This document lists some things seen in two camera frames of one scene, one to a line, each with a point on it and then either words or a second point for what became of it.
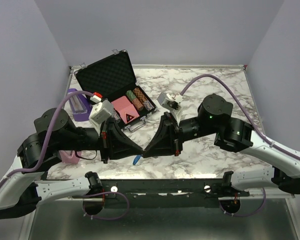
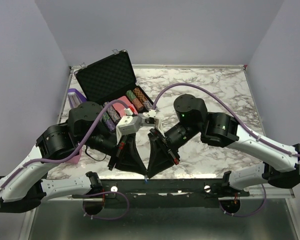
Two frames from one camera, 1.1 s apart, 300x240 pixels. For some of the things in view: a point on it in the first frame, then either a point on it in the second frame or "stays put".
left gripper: x=114 y=144 to x=131 y=160
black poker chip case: x=112 y=78 stays put
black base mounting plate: x=164 y=193 stays put
